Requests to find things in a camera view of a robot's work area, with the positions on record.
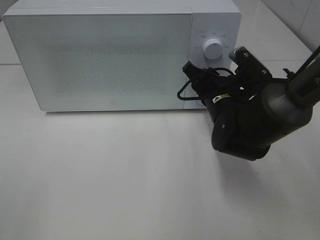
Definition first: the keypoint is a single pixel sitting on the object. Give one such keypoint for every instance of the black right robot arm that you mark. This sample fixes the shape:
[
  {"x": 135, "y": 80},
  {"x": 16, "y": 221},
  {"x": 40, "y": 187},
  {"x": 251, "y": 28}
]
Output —
[{"x": 249, "y": 108}]

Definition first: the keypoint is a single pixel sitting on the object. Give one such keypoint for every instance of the white microwave door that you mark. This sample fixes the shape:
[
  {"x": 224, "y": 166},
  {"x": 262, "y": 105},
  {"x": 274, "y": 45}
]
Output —
[{"x": 103, "y": 62}]

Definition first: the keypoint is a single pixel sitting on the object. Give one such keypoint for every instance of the upper white power knob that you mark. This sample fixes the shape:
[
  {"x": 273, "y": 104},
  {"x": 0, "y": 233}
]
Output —
[{"x": 212, "y": 48}]

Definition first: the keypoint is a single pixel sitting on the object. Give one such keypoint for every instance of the white microwave oven body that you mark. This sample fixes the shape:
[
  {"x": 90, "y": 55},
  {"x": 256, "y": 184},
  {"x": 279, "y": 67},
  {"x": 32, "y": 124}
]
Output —
[{"x": 209, "y": 18}]

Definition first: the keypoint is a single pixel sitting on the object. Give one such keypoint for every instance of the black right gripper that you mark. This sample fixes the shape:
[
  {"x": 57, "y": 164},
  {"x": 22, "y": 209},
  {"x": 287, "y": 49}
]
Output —
[{"x": 207, "y": 85}]

